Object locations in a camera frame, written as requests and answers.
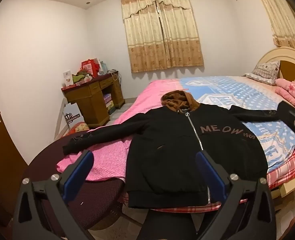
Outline white printed card box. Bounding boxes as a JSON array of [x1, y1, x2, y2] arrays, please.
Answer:
[[63, 70, 74, 87]]

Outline brown wooden desk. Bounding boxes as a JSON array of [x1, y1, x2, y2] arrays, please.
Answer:
[[61, 71, 125, 128]]

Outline white paper bag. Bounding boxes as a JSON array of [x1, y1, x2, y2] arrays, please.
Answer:
[[63, 102, 84, 130]]

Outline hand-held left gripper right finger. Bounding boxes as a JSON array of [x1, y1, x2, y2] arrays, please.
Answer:
[[195, 150, 276, 240]]

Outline dark red mesh chair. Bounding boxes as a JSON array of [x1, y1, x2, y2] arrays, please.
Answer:
[[20, 136, 125, 240]]

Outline cream wooden bed frame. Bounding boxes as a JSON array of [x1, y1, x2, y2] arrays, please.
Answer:
[[256, 47, 295, 212]]

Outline person's leg in black pants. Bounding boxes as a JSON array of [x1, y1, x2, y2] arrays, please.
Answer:
[[137, 209, 196, 240]]

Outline grey patterned pillow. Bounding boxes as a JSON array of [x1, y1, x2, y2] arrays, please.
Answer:
[[245, 60, 281, 85]]

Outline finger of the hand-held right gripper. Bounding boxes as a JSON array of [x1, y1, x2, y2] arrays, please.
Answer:
[[277, 101, 295, 155]]

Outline blue dotted bedsheet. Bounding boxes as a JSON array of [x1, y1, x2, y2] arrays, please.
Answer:
[[180, 76, 295, 174]]

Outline brown wooden door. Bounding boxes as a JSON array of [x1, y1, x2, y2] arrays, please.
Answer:
[[0, 29, 29, 228]]

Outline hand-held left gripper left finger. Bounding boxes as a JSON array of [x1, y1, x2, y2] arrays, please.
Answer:
[[12, 149, 95, 240]]

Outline pink textured blanket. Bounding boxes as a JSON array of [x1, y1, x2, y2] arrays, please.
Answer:
[[57, 79, 188, 182]]

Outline beige patterned curtain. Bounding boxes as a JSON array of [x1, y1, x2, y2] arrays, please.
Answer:
[[250, 0, 295, 55], [121, 0, 204, 74]]

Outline black hooded zip jacket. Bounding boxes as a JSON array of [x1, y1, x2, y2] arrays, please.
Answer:
[[62, 91, 284, 209]]

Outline red patterned cloth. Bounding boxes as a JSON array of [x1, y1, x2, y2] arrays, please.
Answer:
[[67, 121, 90, 137]]

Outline green cloth bundle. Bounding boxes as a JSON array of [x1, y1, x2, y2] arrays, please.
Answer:
[[72, 71, 91, 83]]

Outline pink floral quilt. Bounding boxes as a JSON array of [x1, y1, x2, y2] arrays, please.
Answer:
[[274, 78, 295, 115]]

